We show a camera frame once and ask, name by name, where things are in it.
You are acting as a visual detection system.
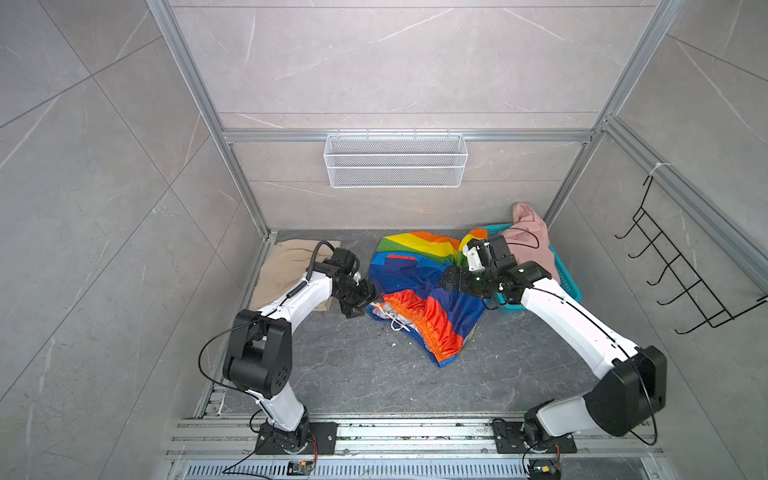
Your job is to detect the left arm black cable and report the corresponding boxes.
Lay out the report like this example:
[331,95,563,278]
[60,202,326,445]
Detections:
[197,239,337,397]

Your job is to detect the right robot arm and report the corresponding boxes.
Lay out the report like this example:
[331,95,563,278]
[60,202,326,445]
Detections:
[440,262,667,451]

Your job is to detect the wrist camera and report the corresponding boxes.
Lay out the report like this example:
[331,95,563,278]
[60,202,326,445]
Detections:
[462,235,517,273]
[328,248,360,276]

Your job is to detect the white wire wall basket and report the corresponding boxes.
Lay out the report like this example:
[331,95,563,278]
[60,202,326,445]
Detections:
[323,133,468,189]

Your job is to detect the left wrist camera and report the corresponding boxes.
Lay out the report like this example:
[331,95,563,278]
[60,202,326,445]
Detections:
[328,248,360,276]

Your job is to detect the teal plastic basket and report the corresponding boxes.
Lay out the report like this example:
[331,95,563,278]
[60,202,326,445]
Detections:
[484,224,583,313]

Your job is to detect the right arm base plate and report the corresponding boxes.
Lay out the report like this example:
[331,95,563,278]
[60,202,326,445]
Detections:
[489,418,577,454]

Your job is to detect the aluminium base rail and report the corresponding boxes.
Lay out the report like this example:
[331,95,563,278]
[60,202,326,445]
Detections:
[162,414,676,479]

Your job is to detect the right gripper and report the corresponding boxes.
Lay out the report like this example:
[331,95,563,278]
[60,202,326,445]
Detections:
[437,265,497,297]

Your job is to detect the aluminium frame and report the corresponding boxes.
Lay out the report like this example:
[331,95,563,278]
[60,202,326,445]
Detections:
[169,1,767,435]

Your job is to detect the rainbow striped shorts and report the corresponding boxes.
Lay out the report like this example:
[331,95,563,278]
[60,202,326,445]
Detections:
[367,228,489,368]

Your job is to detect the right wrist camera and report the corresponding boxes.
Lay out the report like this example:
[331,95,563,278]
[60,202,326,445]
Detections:
[462,235,517,273]

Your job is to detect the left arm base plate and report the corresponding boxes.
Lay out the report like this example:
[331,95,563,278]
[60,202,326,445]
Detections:
[256,422,339,455]

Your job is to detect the beige shorts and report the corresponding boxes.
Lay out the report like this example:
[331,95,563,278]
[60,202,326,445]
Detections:
[248,239,319,311]

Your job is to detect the black wire hook rack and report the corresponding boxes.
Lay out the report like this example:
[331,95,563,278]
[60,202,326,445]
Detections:
[614,175,767,336]

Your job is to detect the pink shorts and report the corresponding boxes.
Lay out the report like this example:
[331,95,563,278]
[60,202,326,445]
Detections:
[501,203,560,282]

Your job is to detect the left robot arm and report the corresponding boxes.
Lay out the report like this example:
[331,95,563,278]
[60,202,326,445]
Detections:
[222,263,378,434]

